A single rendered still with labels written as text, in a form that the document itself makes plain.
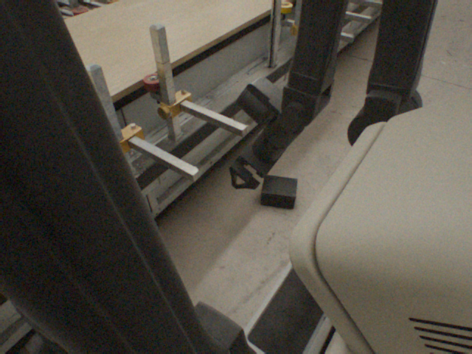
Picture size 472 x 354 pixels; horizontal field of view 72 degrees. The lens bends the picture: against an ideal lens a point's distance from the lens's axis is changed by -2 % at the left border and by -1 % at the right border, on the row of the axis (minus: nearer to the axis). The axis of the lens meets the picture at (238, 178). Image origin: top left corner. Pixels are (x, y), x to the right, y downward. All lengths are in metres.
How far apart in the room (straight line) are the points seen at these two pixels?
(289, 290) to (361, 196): 0.31
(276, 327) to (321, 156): 1.92
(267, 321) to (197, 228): 1.41
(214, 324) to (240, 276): 1.48
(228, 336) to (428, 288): 0.12
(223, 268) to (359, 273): 1.53
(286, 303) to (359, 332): 0.24
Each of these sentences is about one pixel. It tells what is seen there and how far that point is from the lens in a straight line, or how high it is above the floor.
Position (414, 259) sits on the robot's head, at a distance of 0.20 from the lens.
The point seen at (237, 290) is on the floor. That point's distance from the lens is 1.68.
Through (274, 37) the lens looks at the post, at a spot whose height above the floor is 0.86.
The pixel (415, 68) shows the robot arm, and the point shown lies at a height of 1.33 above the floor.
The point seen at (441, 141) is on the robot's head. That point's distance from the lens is 0.28.
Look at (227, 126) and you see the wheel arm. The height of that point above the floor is 0.84.
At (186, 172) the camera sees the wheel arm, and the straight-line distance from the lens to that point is 0.97.
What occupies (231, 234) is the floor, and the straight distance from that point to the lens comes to 1.84.
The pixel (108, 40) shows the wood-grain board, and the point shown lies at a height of 0.90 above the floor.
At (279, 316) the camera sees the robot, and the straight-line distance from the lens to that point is 0.51.
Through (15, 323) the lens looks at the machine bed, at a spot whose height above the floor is 0.17.
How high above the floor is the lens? 1.52
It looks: 46 degrees down
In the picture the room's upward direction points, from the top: straight up
